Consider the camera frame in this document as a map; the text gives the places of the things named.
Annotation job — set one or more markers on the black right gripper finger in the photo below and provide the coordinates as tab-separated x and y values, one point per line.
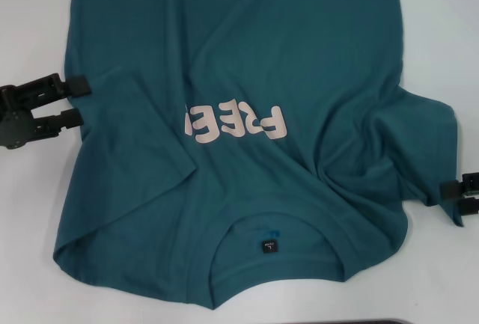
468	206
452	190

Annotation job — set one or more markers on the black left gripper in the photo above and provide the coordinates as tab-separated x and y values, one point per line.
13	122

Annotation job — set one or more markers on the teal blue printed t-shirt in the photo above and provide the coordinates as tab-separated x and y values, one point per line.
243	39

